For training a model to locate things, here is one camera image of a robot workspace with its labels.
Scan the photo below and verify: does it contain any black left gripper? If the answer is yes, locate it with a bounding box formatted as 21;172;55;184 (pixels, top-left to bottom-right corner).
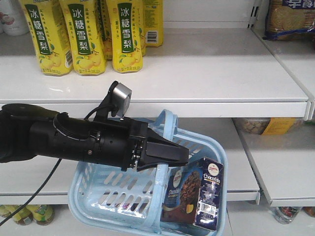
91;116;189;171

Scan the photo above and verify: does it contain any yellow pear tea bottle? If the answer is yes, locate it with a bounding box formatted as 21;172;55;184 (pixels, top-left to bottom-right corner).
19;0;73;76
106;0;143;73
59;0;106;76

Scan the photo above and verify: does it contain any white pink-flower bottle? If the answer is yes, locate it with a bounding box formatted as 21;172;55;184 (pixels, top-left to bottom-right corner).
0;0;29;36

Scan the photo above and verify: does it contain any rear yellow tea bottle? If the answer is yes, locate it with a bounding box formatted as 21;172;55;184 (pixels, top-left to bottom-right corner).
143;0;164;47

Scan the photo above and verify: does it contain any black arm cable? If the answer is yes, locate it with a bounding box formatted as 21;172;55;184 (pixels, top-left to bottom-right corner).
0;158;62;226

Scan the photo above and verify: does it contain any lower shelf drink can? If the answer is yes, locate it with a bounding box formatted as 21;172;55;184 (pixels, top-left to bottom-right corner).
273;206;302;225

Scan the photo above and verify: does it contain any clear cookie tub yellow label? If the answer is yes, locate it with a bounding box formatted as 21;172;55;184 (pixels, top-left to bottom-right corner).
233;118;304;135

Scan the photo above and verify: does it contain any biscuit package blue label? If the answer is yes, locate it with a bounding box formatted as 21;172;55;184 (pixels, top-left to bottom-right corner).
265;0;315;41

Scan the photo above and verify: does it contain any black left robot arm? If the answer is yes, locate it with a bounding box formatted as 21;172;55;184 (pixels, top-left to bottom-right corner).
0;103;189;171

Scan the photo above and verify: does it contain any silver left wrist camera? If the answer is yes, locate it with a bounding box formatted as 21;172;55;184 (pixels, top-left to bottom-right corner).
96;80;133;118

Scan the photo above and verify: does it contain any white supermarket shelving unit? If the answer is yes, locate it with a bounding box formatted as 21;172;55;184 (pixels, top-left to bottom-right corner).
0;0;315;202

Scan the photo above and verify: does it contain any blue chocolate cookie box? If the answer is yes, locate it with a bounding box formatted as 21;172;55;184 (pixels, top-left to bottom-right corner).
161;157;224;231

